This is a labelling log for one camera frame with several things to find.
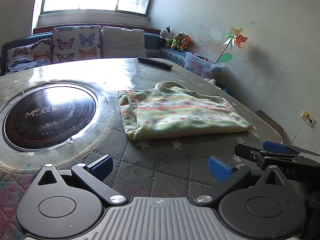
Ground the black remote control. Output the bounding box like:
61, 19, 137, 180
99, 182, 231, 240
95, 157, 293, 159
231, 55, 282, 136
137, 57, 173, 71

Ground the wall power socket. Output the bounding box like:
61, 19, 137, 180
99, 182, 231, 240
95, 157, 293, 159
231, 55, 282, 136
300, 110, 316, 127

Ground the orange plush toy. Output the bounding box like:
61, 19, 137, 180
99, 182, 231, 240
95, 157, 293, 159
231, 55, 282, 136
180, 35, 191, 52

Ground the colourful paper pinwheel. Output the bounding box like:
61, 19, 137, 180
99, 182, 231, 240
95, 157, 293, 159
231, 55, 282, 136
215, 27, 248, 63

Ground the clear plastic storage box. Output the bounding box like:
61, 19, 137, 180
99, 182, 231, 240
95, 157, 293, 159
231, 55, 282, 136
184, 52, 225, 80

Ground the round induction cooktop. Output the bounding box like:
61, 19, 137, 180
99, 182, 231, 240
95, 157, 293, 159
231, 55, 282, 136
2, 84, 97, 152

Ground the green patterned fleece child jacket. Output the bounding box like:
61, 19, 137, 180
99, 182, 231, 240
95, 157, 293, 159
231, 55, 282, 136
118, 81, 252, 140

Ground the blue sofa bench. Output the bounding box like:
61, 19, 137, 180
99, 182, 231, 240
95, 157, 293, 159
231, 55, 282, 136
1, 32, 186, 76

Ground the plain beige cushion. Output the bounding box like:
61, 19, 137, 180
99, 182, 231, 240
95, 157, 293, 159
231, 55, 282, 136
103, 27, 146, 59

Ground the black white plush toy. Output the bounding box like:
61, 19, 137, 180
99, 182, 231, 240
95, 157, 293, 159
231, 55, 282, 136
159, 26, 172, 45

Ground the butterfly pattern cushion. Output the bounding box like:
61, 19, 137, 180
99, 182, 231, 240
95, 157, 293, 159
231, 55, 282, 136
52, 25, 101, 63

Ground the yellow green plush toy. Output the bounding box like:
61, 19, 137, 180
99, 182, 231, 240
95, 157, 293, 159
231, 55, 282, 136
170, 32, 186, 50

